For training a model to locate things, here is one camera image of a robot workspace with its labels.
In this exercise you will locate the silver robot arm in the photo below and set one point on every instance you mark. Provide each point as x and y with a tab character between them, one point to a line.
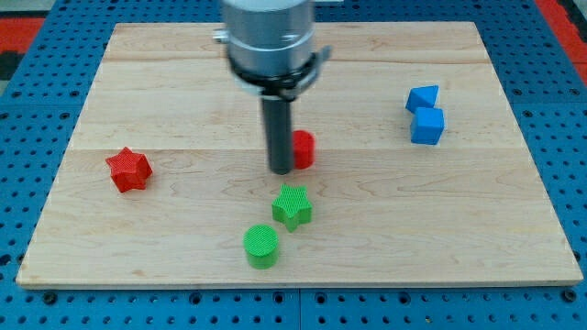
270	52

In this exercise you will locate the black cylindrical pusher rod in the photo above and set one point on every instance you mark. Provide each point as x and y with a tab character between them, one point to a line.
277	121

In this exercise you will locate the blue triangular block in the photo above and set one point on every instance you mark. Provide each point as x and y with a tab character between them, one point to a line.
423	96

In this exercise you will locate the red cylinder block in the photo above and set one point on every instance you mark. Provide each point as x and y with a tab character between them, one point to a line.
304	145

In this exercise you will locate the wooden board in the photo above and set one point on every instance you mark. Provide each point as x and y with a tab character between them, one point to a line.
470	211

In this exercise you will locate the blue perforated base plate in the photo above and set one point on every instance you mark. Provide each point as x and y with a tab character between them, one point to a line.
45	96

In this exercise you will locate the red star block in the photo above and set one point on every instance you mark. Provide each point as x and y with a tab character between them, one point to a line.
129	170

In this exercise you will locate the green cylinder block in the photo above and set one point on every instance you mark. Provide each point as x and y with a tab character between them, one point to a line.
261	244

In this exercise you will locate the green star block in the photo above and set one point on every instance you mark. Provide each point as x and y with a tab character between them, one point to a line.
292	207

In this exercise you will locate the blue cube block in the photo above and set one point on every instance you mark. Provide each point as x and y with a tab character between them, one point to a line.
427	125

